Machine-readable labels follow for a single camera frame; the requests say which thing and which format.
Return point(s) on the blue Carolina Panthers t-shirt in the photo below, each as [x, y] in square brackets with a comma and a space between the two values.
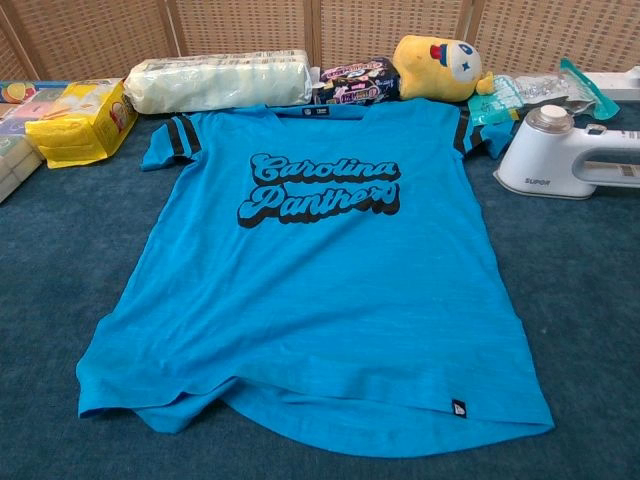
[320, 300]

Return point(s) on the white handheld garment steamer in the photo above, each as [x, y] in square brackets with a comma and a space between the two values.
[540, 160]

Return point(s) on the dark purple pad pack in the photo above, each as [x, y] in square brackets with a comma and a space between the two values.
[357, 82]

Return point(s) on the large white tissue pack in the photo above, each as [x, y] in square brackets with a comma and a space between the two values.
[215, 85]

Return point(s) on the yellow plush toy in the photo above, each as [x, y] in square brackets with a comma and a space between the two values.
[430, 70]

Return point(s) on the small light green packet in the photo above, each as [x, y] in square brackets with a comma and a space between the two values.
[492, 102]

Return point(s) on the wicker folding screen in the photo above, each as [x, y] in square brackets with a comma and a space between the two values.
[240, 30]

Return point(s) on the yellow snack bag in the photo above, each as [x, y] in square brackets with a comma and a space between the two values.
[80, 125]

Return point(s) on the dark teal table mat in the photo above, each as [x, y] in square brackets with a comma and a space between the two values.
[60, 300]

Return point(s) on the clear bag with teal edge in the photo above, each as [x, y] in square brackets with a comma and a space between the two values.
[560, 90]

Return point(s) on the pastel tissue box pack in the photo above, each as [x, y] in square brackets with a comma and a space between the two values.
[15, 150]

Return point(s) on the blue box with fruit print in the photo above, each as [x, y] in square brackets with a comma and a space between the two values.
[20, 91]

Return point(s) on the white power strip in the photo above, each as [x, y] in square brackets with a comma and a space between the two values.
[620, 82]

